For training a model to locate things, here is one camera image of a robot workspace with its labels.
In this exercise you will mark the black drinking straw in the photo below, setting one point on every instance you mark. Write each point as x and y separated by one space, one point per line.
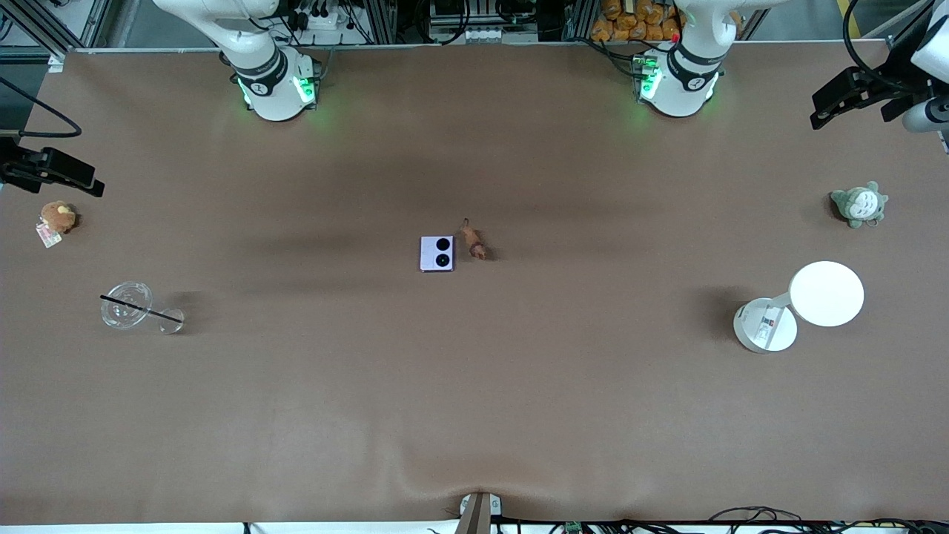
148 312

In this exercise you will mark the small white power strip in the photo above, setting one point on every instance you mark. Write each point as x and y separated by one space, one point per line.
483 34

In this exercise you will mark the aluminium frame bar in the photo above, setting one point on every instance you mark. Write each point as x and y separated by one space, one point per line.
908 26
382 21
37 26

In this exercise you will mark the grey totoro plush toy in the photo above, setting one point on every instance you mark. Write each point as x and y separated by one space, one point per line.
860 206

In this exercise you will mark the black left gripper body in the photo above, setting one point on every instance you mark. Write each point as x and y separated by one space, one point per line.
884 83

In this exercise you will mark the brown plush toy with tag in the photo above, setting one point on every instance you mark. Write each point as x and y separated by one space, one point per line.
58 216

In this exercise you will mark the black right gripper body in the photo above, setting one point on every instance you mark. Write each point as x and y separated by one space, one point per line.
16 170

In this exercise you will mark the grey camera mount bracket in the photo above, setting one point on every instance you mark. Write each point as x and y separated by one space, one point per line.
478 513

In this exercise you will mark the brown lion statue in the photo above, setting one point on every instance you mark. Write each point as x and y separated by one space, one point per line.
473 241

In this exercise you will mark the white power strip with plugs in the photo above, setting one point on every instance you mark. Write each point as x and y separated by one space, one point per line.
322 18

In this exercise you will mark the white round desk lamp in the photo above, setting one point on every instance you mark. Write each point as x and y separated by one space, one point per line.
827 293

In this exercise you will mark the lilac flip phone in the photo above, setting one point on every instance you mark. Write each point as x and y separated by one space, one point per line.
430 256

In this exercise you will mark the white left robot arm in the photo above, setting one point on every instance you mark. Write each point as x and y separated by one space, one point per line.
693 74

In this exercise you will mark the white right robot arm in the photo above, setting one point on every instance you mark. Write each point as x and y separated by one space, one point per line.
259 44

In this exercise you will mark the clear plastic cup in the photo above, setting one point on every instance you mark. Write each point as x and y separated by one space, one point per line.
126 305

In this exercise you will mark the pile of orange plush toys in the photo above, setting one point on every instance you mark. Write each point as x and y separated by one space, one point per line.
630 22

